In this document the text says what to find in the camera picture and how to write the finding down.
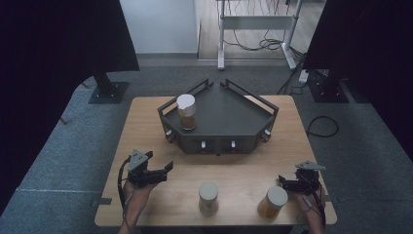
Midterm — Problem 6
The spice jar with spouted white lid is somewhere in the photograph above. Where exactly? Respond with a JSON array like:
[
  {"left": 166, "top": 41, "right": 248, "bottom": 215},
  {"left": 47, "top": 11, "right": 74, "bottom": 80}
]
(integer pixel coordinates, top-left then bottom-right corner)
[{"left": 175, "top": 94, "right": 198, "bottom": 132}]

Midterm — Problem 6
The hand-held gripper cable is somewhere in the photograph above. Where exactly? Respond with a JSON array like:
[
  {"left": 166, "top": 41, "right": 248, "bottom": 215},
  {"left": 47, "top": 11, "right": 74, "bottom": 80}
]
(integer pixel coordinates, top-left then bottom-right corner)
[
  {"left": 117, "top": 156, "right": 134, "bottom": 230},
  {"left": 301, "top": 175, "right": 327, "bottom": 229}
]

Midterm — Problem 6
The wide spice jar beige lid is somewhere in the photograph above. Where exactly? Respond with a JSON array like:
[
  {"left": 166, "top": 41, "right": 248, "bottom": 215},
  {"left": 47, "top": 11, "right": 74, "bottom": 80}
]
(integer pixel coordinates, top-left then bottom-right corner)
[{"left": 257, "top": 185, "right": 289, "bottom": 220}]

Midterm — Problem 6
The black corner rack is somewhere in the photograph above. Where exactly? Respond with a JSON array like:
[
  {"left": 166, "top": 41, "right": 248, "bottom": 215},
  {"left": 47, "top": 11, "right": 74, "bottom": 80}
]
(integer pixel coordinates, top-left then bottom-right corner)
[{"left": 157, "top": 77, "right": 281, "bottom": 157}]

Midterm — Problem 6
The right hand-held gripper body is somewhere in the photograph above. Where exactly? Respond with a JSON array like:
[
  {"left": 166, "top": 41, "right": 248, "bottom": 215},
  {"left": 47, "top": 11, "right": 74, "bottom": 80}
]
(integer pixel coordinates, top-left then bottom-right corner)
[{"left": 293, "top": 160, "right": 327, "bottom": 194}]

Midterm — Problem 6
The white desk frame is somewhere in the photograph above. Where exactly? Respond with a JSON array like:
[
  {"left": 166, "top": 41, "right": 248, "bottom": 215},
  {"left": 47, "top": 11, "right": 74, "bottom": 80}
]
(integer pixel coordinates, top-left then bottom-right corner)
[{"left": 216, "top": 0, "right": 305, "bottom": 71}]

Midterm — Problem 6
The left hand-held gripper cable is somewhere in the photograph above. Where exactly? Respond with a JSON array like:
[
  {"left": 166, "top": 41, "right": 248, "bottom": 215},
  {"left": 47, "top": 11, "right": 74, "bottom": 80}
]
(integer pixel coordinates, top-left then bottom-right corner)
[{"left": 117, "top": 156, "right": 134, "bottom": 230}]

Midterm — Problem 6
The right hand-held gripper cable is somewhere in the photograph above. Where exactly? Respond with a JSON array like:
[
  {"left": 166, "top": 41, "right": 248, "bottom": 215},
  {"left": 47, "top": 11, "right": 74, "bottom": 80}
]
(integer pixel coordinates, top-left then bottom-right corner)
[{"left": 301, "top": 175, "right": 327, "bottom": 229}]

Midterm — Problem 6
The black stand base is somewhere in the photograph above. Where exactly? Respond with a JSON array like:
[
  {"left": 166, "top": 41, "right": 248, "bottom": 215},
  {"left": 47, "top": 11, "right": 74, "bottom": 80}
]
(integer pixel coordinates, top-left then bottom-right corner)
[
  {"left": 308, "top": 69, "right": 351, "bottom": 104},
  {"left": 88, "top": 71, "right": 131, "bottom": 105}
]

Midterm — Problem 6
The black curtain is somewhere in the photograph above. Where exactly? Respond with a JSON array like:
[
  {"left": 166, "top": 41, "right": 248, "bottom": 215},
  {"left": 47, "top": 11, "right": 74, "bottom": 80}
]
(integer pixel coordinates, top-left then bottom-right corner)
[
  {"left": 303, "top": 0, "right": 413, "bottom": 161},
  {"left": 0, "top": 0, "right": 141, "bottom": 215}
]

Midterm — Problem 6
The person's left hand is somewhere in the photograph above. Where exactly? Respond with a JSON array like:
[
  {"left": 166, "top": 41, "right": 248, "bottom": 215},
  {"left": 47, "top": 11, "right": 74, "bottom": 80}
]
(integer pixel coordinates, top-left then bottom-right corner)
[{"left": 122, "top": 179, "right": 159, "bottom": 213}]

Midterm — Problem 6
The person's right hand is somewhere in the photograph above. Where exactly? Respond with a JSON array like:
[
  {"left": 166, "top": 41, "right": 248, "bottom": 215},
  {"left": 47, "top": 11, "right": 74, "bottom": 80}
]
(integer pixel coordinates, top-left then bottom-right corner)
[{"left": 289, "top": 185, "right": 326, "bottom": 223}]

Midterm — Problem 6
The slim spice jar beige lid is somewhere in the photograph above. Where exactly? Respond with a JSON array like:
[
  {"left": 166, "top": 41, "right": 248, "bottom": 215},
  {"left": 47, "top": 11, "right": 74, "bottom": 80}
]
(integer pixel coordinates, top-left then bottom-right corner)
[{"left": 198, "top": 180, "right": 220, "bottom": 217}]

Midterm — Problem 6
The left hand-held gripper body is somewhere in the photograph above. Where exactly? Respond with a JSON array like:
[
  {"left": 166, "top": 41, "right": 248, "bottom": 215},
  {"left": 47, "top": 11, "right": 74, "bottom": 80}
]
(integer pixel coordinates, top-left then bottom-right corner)
[{"left": 127, "top": 148, "right": 169, "bottom": 189}]

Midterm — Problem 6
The looped black floor cable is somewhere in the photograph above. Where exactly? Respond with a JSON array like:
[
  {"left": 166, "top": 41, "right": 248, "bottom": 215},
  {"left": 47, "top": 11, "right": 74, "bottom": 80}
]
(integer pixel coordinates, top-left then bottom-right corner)
[{"left": 306, "top": 115, "right": 340, "bottom": 138}]

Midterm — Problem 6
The white power strip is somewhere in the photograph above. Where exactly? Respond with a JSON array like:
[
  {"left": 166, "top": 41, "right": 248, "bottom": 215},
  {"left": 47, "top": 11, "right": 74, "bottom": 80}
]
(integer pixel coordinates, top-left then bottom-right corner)
[{"left": 298, "top": 68, "right": 311, "bottom": 84}]

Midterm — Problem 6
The bundle of black cables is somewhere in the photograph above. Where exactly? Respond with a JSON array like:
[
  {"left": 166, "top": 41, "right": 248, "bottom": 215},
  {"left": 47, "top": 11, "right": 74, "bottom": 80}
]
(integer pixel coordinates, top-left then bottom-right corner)
[{"left": 223, "top": 0, "right": 307, "bottom": 53}]

